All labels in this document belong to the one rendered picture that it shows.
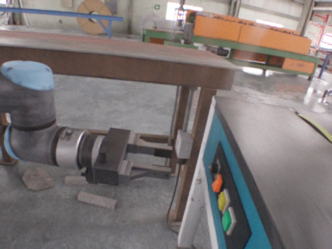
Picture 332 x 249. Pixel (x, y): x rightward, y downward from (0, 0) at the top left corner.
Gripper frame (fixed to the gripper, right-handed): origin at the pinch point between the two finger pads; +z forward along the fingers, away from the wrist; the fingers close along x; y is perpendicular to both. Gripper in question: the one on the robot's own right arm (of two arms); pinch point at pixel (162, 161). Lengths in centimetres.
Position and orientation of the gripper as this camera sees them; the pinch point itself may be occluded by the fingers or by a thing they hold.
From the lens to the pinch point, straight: 48.0
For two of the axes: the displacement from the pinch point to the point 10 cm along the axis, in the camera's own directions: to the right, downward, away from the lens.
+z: 9.9, 1.4, 0.2
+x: 0.6, -5.8, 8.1
